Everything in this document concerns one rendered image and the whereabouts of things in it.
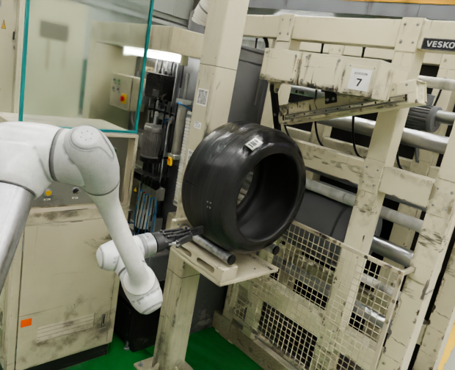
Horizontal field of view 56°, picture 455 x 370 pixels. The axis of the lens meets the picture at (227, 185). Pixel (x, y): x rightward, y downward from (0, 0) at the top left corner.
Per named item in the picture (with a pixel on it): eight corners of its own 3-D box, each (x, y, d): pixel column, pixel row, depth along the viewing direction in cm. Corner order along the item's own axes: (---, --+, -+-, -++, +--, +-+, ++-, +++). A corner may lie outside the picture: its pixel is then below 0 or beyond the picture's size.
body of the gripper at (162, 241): (158, 238, 154) (179, 233, 160) (146, 230, 160) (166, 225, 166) (158, 257, 157) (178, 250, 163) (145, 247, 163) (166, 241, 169)
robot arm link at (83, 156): (126, 161, 115) (76, 154, 115) (117, 115, 99) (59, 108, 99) (114, 202, 108) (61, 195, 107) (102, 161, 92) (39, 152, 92)
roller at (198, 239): (188, 224, 201) (186, 233, 202) (180, 225, 198) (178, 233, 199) (237, 255, 177) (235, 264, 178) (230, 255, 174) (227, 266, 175)
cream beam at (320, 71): (257, 78, 204) (263, 47, 200) (290, 85, 221) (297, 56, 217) (370, 99, 162) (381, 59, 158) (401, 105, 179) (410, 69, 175)
